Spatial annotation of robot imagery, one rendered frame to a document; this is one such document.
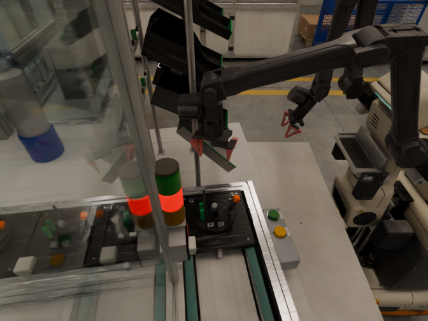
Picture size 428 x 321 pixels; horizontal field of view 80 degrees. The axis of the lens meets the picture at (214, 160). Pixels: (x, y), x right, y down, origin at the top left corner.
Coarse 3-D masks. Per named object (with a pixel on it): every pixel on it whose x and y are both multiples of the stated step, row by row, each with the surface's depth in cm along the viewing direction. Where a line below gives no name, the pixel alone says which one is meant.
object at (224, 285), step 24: (192, 264) 81; (216, 264) 84; (240, 264) 84; (192, 288) 76; (216, 288) 79; (240, 288) 79; (264, 288) 76; (192, 312) 71; (216, 312) 74; (240, 312) 74; (264, 312) 71
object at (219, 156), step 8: (184, 120) 102; (184, 128) 92; (184, 136) 95; (208, 144) 106; (208, 152) 99; (216, 152) 99; (224, 152) 113; (216, 160) 102; (224, 160) 102; (224, 168) 105; (232, 168) 105
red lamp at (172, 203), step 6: (180, 192) 50; (162, 198) 49; (168, 198) 49; (174, 198) 49; (180, 198) 51; (162, 204) 51; (168, 204) 50; (174, 204) 51; (180, 204) 52; (168, 210) 52; (174, 210) 52
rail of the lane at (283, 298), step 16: (256, 208) 96; (256, 224) 91; (256, 240) 89; (272, 256) 82; (272, 272) 78; (272, 288) 75; (288, 288) 75; (272, 304) 77; (288, 304) 71; (288, 320) 68
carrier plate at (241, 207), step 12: (216, 192) 101; (228, 192) 101; (240, 192) 101; (192, 204) 96; (240, 204) 96; (192, 216) 92; (240, 216) 92; (192, 228) 88; (240, 228) 88; (204, 240) 85; (216, 240) 85; (228, 240) 85; (240, 240) 85; (252, 240) 85; (204, 252) 83
